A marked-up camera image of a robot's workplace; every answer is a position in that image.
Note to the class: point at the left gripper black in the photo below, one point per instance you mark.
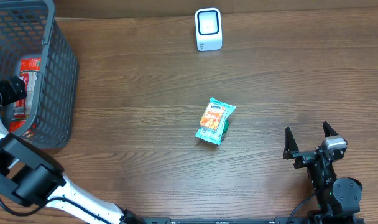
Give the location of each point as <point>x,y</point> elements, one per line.
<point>13,88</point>

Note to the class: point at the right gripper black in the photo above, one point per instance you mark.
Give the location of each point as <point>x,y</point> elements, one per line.
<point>309,154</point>

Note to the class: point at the spaghetti pack orange ends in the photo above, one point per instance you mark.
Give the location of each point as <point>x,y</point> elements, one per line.
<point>22,108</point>

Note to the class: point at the teal tissue pack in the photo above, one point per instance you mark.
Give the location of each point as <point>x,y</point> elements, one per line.
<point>213,120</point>

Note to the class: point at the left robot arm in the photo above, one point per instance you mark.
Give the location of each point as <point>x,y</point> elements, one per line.
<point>31,179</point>

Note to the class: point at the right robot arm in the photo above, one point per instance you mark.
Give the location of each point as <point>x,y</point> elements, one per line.
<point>338,198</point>

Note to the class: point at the white barcode scanner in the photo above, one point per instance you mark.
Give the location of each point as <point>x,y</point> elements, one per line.
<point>208,26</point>

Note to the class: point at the grey plastic mesh basket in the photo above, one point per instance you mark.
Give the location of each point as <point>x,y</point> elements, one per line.
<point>28,29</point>

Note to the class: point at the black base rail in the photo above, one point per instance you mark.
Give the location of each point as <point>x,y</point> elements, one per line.
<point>276,220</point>

